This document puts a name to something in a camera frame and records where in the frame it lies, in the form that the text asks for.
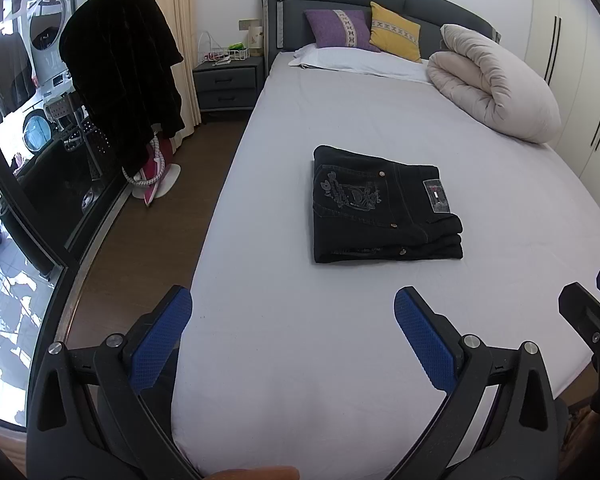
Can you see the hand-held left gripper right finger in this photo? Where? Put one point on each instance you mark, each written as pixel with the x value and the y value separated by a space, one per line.
pixel 425 342

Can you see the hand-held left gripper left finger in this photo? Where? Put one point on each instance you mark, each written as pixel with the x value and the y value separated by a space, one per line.
pixel 160 340

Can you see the black denim pants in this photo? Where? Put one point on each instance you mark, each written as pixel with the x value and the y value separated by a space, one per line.
pixel 380 205

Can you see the person's left hand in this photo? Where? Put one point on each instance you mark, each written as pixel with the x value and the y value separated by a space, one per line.
pixel 252 473

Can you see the bed with white sheet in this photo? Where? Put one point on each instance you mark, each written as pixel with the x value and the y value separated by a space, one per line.
pixel 360 320

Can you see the white oval stand base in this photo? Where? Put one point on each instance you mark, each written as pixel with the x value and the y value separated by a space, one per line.
pixel 167 180

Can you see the pink steam iron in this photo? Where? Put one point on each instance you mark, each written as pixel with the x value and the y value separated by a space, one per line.
pixel 152 167

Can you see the glass sliding door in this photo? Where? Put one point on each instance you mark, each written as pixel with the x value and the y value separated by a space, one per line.
pixel 25 200

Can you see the rolled beige duvet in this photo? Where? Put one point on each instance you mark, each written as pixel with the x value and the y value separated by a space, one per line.
pixel 490 82

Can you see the grey nightstand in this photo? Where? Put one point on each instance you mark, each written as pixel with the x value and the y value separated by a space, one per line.
pixel 227 82

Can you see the black hanging coat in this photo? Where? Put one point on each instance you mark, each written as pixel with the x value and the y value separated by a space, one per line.
pixel 117 75

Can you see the white pillow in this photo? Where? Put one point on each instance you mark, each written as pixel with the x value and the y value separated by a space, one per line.
pixel 340 57

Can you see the white basket with green item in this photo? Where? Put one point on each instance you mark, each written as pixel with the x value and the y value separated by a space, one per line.
pixel 238 50

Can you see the yellow patterned cushion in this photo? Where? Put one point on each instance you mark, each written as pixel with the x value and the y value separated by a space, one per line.
pixel 395 32

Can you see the white cup with flower print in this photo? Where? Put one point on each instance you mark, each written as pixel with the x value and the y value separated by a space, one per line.
pixel 255 40

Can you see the beige curtain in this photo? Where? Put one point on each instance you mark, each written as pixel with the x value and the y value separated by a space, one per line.
pixel 180 20

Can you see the purple patterned cushion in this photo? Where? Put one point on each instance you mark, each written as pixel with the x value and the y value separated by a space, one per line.
pixel 341 29

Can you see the white washing machine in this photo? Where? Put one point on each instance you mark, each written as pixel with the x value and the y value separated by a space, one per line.
pixel 50 25

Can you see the wall socket plate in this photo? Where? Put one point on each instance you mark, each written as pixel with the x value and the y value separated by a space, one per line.
pixel 250 23

